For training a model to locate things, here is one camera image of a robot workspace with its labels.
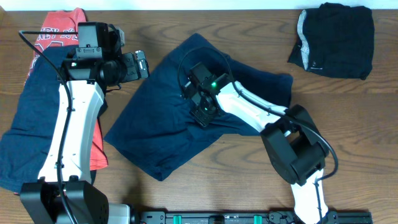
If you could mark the folded black shorts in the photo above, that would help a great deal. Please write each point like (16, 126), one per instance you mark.
(335, 41)

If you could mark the red printed t-shirt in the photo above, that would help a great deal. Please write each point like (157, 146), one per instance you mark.
(54, 40)

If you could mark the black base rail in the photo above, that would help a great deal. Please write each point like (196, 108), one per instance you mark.
(278, 217)

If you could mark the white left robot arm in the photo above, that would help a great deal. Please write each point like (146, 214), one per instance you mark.
(63, 192)

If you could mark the navy shorts on pile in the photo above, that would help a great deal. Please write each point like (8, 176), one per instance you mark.
(24, 147)

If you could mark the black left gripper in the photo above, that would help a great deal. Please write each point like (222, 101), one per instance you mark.
(137, 66)

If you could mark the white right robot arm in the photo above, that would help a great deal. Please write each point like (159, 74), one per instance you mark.
(295, 147)

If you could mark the navy blue shorts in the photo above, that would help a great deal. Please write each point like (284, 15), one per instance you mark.
(156, 131)

